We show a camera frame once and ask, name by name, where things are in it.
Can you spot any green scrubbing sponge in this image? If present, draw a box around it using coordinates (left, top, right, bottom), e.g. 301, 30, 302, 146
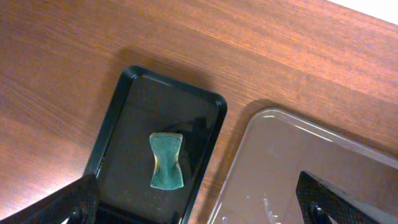
149, 133, 184, 190

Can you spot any brown plastic serving tray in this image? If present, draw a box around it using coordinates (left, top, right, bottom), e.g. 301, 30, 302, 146
209, 109, 397, 223

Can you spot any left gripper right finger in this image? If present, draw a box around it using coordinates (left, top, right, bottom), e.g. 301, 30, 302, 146
295, 170, 382, 224

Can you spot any black rectangular sponge tray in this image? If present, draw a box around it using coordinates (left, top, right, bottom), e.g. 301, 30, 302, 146
85, 66, 227, 223

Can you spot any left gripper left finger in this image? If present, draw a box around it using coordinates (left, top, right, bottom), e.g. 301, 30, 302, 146
1, 174, 100, 224

